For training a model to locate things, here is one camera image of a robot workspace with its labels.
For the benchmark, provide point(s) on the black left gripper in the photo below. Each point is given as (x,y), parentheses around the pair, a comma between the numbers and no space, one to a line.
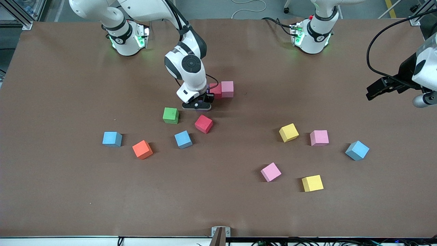
(406,72)

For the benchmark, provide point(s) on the red foam cube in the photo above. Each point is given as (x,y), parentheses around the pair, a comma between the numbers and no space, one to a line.
(203,123)
(217,89)

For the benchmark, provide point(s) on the pink foam cube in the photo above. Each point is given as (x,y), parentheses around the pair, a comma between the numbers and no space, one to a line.
(319,137)
(227,89)
(270,171)

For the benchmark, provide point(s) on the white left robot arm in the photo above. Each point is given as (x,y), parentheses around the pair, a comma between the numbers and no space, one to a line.
(309,46)

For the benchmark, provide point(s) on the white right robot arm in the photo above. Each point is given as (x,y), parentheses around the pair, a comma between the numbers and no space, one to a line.
(191,82)

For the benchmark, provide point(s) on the green foam cube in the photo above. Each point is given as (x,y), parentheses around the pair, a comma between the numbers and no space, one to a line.
(170,114)

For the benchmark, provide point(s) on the blue foam cube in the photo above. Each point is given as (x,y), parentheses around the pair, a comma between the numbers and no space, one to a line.
(357,149)
(111,138)
(183,138)

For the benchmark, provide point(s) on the orange foam cube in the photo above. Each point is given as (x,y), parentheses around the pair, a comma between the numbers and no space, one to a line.
(142,149)

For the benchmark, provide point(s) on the yellow foam cube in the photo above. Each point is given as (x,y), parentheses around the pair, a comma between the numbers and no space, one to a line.
(312,182)
(288,132)

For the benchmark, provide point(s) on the brown table cover sheet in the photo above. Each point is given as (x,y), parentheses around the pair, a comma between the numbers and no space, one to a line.
(68,191)

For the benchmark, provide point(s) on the aluminium frame profile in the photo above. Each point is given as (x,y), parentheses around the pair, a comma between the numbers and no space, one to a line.
(24,24)
(414,21)

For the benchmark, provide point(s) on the grey metal camera bracket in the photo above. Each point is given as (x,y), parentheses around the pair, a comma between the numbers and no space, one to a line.
(221,235)

